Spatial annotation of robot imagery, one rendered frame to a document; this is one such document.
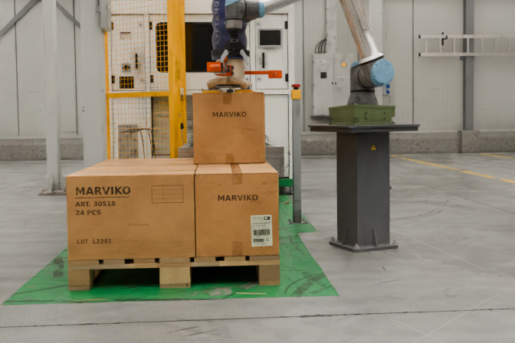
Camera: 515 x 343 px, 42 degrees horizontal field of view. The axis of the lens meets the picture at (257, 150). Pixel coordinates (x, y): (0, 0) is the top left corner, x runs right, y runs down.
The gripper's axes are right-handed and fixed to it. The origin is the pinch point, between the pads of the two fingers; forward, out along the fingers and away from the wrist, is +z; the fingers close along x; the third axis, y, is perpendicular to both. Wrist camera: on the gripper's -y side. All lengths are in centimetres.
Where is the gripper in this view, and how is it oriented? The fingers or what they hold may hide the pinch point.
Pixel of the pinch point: (234, 66)
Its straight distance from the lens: 371.9
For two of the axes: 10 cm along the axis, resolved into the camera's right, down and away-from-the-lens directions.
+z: 0.1, 10.0, 0.5
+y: -0.4, -0.5, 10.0
